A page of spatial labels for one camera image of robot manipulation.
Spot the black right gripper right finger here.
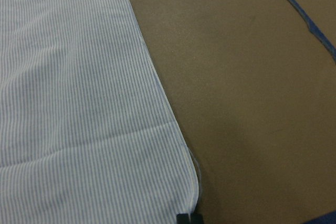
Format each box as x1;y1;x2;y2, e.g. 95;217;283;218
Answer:
190;212;203;224

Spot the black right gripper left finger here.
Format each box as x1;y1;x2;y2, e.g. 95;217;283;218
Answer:
176;214;190;224

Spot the light blue striped shirt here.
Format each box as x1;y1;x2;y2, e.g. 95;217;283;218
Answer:
1;0;199;223

